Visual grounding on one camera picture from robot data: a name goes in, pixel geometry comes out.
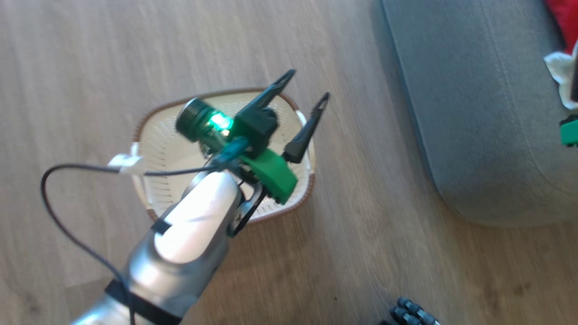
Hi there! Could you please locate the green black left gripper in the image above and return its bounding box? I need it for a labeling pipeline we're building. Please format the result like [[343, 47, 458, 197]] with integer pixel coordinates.
[[175, 69, 331, 205]]

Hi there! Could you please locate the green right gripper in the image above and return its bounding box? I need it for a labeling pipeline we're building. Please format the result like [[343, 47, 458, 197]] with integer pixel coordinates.
[[559, 40, 578, 146]]

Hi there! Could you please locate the red garment with white trim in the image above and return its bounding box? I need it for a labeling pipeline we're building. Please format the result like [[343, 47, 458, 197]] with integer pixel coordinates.
[[543, 0, 578, 110]]

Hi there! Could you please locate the grey fabric sofa seat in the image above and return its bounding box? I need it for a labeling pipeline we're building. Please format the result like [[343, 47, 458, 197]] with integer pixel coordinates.
[[379, 0, 578, 228]]

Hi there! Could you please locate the white perforated laundry basket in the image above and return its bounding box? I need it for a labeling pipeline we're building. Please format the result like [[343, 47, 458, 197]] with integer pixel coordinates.
[[131, 88, 316, 226]]

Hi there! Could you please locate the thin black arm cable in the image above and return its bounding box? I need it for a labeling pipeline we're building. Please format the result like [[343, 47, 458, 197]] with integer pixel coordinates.
[[40, 162, 228, 325]]

